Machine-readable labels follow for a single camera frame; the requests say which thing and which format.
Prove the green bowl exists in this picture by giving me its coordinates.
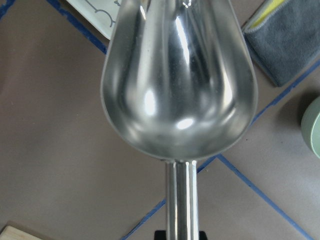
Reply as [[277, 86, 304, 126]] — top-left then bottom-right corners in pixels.
[[301, 96, 320, 159]]

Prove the grey yellow folded cloth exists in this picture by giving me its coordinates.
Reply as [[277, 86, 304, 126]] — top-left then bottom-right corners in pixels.
[[242, 0, 320, 87]]

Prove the silver metal ice scoop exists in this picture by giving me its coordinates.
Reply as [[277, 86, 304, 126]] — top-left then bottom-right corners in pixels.
[[100, 0, 258, 240]]

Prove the cream bear tray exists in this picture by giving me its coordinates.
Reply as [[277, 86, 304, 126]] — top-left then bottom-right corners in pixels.
[[67, 0, 122, 40]]

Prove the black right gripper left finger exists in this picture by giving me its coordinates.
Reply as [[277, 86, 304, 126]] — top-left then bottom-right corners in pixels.
[[153, 230, 167, 240]]

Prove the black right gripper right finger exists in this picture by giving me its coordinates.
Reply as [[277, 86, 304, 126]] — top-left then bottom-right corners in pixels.
[[199, 230, 207, 240]]

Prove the wooden cutting board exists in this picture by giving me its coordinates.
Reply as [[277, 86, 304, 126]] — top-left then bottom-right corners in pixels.
[[0, 225, 51, 240]]

